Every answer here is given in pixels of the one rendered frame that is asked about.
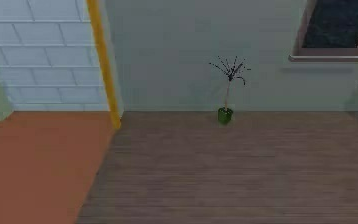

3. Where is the house plant in green pot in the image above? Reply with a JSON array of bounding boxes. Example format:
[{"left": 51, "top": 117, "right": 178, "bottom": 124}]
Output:
[{"left": 208, "top": 55, "right": 252, "bottom": 127}]

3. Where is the pink framed window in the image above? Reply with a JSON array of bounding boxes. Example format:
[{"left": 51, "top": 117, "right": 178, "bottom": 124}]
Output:
[{"left": 288, "top": 0, "right": 358, "bottom": 63}]

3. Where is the yellow door frame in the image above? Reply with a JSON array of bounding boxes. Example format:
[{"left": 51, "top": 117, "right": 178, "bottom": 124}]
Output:
[{"left": 85, "top": 0, "right": 122, "bottom": 131}]

